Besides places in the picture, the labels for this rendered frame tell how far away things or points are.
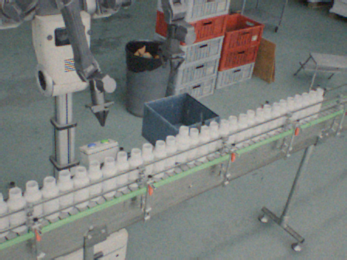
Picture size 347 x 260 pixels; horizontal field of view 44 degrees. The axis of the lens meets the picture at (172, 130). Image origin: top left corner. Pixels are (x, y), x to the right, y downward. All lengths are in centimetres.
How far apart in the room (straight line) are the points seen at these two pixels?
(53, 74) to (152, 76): 194
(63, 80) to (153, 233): 135
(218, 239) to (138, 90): 163
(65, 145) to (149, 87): 176
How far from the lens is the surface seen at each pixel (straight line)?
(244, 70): 508
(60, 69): 204
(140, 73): 387
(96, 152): 177
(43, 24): 195
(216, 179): 208
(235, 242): 304
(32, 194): 155
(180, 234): 300
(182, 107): 266
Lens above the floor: 216
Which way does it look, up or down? 33 degrees down
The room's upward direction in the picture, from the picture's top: 8 degrees clockwise
